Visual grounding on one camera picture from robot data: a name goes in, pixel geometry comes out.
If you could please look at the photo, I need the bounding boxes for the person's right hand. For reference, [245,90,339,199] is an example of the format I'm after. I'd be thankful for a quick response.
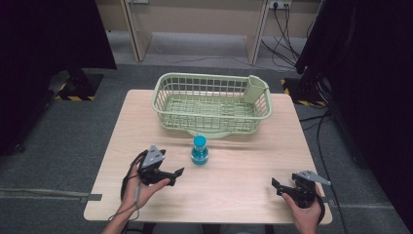
[281,184,323,234]

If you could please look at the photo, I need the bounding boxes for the green plastic basket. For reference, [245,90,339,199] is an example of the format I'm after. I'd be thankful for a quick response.
[151,72,273,139]

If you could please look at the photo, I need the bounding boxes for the black stand base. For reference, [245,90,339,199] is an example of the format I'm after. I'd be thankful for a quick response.
[281,77,327,107]
[54,73,105,101]

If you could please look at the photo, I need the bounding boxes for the grey floor cable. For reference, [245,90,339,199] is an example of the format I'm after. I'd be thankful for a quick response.
[152,42,296,73]

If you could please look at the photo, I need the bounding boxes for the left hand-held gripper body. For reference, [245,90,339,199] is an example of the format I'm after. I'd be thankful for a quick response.
[137,144,178,187]

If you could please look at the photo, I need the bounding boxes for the beige wooden desk frame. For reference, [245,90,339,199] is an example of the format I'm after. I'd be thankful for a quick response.
[119,0,273,65]

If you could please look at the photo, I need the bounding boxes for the blue bottle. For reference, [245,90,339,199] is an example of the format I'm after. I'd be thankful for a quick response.
[190,135,209,166]

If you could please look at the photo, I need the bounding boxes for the white power strip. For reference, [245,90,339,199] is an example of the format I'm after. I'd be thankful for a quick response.
[268,0,292,10]

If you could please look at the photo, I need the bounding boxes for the black floor cables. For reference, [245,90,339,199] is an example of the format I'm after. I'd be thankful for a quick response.
[260,4,317,71]

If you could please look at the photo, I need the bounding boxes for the black wrist strap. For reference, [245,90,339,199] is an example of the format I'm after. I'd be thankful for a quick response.
[314,184,326,226]
[120,149,149,201]

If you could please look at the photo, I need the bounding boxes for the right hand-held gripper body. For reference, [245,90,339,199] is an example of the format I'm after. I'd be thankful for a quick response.
[277,170,332,210]

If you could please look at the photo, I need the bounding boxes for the black curtain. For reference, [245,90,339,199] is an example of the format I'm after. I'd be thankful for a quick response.
[0,0,117,156]
[294,0,413,225]

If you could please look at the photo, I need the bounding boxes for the grey floor cable strip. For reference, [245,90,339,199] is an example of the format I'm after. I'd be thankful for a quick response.
[0,187,103,203]

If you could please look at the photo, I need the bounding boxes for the person's left hand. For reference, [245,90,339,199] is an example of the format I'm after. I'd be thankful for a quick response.
[118,155,171,214]

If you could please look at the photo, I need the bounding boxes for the green cutlery holder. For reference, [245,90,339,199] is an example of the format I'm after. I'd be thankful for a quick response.
[243,74,270,105]

